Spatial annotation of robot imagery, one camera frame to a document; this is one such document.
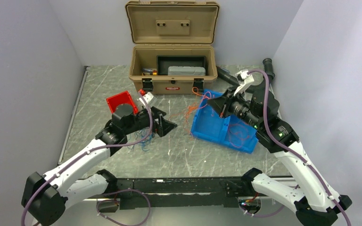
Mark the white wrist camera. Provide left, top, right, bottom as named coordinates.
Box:
left=138, top=89, right=156, bottom=108
left=233, top=69, right=255, bottom=96

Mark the grey case in toolbox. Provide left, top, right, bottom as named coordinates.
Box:
left=168, top=66, right=206, bottom=76

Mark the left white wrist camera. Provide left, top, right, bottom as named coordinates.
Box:
left=138, top=89, right=156, bottom=108

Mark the red plastic bin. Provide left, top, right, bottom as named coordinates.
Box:
left=106, top=91, right=139, bottom=114

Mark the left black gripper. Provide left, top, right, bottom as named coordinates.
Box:
left=123, top=105, right=177, bottom=137

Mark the black corrugated hose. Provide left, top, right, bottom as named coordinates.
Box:
left=216, top=58, right=276, bottom=94

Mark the blue two-compartment plastic bin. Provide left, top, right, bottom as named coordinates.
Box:
left=190, top=89, right=258, bottom=154

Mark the tan plastic toolbox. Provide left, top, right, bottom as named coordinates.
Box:
left=125, top=0, right=220, bottom=94

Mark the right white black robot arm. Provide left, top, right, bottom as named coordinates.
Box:
left=207, top=89, right=352, bottom=226

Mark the orange cable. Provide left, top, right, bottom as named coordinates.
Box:
left=168, top=87, right=254, bottom=149

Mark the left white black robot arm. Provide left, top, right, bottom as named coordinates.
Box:
left=21, top=104, right=177, bottom=226

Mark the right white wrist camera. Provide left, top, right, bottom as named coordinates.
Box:
left=233, top=69, right=255, bottom=96

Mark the black tray in toolbox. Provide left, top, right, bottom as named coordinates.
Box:
left=156, top=55, right=207, bottom=75

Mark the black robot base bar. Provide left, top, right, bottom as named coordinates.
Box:
left=85, top=176, right=271, bottom=210

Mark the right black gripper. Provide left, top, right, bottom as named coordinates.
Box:
left=207, top=85, right=263, bottom=130

